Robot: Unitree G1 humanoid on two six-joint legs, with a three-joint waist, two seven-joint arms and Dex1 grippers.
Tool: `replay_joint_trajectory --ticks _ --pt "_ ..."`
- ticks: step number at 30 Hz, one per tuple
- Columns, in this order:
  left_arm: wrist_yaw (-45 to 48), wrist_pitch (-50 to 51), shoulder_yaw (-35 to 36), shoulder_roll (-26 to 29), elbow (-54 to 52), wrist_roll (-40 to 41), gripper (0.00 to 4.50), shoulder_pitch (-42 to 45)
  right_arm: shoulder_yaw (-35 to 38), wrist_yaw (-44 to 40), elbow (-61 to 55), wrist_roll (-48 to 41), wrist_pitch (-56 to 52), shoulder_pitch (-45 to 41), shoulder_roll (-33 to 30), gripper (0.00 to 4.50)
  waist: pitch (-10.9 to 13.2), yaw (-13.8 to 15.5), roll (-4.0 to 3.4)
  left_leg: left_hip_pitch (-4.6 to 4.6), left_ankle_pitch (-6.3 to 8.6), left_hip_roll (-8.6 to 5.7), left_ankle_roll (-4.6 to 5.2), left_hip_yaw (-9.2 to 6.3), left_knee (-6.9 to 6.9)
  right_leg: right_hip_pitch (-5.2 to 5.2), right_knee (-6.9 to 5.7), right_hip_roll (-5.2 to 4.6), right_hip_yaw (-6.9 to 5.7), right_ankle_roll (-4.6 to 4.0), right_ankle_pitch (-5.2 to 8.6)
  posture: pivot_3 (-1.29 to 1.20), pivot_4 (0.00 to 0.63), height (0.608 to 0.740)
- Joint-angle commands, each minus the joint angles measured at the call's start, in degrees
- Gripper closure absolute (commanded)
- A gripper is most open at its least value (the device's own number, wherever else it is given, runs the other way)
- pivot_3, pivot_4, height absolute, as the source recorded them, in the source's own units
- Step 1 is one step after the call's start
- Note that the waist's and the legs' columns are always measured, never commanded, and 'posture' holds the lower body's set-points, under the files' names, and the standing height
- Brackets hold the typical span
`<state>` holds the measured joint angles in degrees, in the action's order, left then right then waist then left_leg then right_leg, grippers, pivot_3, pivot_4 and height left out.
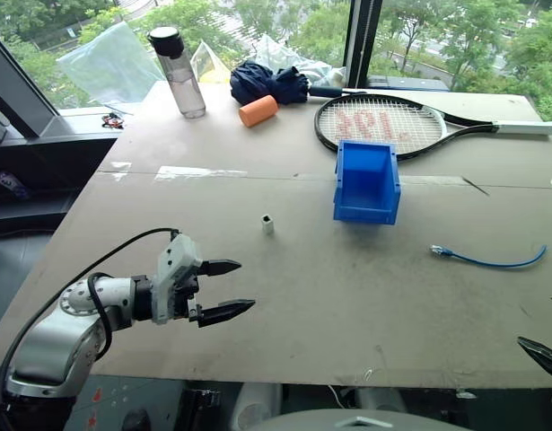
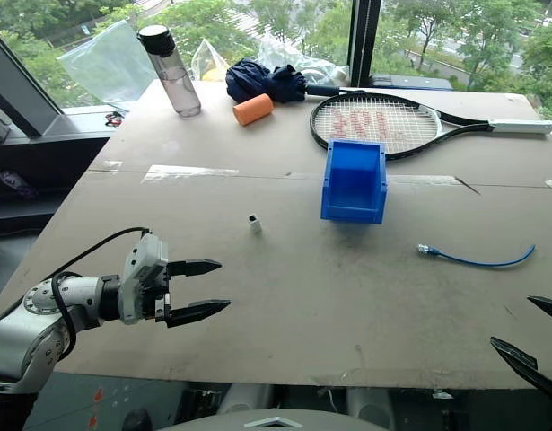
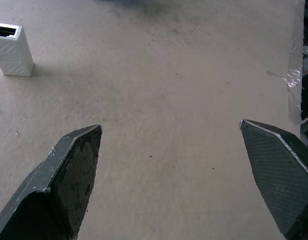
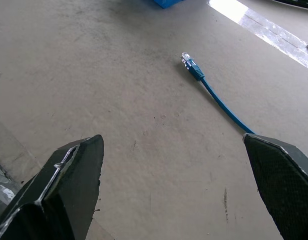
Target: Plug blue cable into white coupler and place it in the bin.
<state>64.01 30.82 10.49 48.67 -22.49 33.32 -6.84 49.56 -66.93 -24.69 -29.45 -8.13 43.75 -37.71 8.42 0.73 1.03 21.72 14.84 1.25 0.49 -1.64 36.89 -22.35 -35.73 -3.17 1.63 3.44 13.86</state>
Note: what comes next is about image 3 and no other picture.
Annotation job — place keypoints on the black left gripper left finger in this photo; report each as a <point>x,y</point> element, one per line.
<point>56,185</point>

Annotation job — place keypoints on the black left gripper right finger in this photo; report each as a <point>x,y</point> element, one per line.
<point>281,175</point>

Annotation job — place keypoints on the white Ethernet coupler block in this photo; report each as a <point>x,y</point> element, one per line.
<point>13,50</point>

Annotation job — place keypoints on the clear tape strip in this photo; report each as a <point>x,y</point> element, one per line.
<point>294,77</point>

